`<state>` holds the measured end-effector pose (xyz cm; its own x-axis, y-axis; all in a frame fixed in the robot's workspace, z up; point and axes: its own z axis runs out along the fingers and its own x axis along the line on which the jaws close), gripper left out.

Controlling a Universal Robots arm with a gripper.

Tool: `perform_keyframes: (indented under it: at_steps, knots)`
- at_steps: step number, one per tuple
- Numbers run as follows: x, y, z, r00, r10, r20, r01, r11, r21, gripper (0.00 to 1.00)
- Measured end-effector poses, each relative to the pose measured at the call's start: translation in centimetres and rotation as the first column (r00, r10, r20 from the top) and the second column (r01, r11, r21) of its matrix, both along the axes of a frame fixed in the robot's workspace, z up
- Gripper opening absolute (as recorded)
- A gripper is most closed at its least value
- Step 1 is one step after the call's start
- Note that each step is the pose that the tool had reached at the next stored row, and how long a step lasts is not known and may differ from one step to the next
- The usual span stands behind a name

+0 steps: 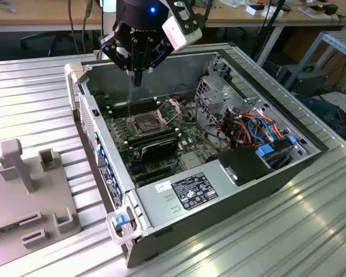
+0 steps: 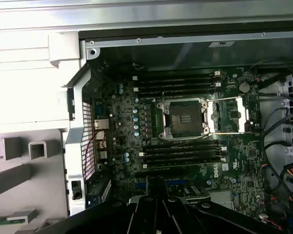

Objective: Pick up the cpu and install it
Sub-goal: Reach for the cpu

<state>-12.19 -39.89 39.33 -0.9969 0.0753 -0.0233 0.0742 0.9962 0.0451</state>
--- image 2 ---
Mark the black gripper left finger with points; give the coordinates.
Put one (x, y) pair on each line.
(141, 214)

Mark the silver finned chipset heatsink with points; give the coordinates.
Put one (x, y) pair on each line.
(221, 196)

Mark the RAM slot with white clips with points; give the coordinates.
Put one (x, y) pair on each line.
(175, 75)
(175, 87)
(183, 151)
(144, 166)

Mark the green motherboard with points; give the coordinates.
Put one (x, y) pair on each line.
(246, 156)

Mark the open grey PC case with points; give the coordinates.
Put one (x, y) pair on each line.
(74, 143)

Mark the metal socket cover frame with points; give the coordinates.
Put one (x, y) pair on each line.
(241, 114)

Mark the RAM slot with black clips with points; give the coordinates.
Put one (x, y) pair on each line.
(183, 157)
(175, 81)
(175, 92)
(156, 147)

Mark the CPU socket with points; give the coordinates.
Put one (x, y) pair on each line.
(183, 119)

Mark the silver coin cell battery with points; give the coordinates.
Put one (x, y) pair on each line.
(243, 87)

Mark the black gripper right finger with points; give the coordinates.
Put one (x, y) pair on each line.
(175, 214)

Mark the thin metal locking lever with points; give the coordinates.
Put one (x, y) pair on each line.
(189, 142)

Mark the grey plastic parts rack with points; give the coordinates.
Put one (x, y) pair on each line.
(46, 185)

